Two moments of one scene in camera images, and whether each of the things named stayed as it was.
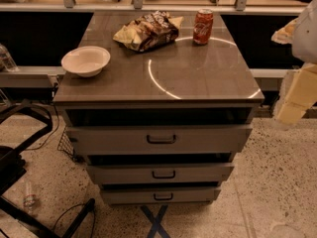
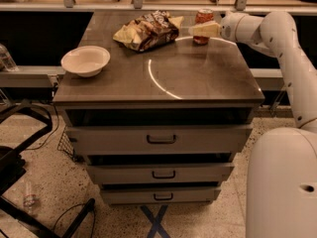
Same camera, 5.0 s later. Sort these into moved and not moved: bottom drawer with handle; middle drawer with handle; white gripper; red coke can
Moved: white gripper
Not moved: red coke can; bottom drawer with handle; middle drawer with handle
